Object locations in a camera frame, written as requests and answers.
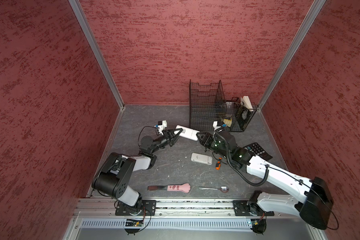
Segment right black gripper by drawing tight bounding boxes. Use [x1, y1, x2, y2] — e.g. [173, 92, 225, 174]
[196, 131, 231, 159]

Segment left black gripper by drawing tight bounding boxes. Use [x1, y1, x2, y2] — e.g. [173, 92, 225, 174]
[150, 128, 183, 154]

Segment white air conditioner remote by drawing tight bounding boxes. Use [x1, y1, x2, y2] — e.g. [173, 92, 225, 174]
[175, 125, 199, 141]

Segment grey white remote control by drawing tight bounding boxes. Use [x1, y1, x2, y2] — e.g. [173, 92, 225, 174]
[191, 153, 213, 165]

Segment orange black screwdriver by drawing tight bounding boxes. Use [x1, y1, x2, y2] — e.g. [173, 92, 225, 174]
[215, 158, 223, 170]

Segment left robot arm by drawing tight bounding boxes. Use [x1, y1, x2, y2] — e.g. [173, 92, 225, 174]
[92, 128, 183, 211]

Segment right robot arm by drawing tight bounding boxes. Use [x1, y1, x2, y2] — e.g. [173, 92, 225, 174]
[196, 128, 334, 230]

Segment yellow sponge in basket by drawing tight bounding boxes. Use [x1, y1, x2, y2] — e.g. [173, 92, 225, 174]
[222, 118, 233, 128]

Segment black calculator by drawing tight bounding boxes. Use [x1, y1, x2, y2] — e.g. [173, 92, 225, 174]
[244, 143, 273, 161]

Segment pink cat paw knife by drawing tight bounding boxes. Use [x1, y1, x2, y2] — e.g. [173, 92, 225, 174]
[147, 183, 191, 194]

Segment white papers in basket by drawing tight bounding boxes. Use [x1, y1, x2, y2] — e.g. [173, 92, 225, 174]
[240, 96, 254, 111]

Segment metal spoon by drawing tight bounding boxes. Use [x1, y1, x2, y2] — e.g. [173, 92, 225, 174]
[199, 186, 229, 193]

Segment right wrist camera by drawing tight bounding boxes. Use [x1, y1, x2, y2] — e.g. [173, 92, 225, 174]
[213, 121, 227, 131]

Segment black wire basket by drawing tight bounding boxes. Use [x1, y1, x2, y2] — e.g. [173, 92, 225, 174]
[189, 81, 257, 133]

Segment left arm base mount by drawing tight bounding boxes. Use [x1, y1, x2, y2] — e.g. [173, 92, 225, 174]
[115, 200, 157, 217]

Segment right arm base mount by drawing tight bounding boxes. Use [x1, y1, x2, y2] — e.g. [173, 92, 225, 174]
[232, 200, 275, 217]

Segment aluminium front rail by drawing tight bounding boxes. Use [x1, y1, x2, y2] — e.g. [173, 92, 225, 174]
[74, 198, 294, 218]

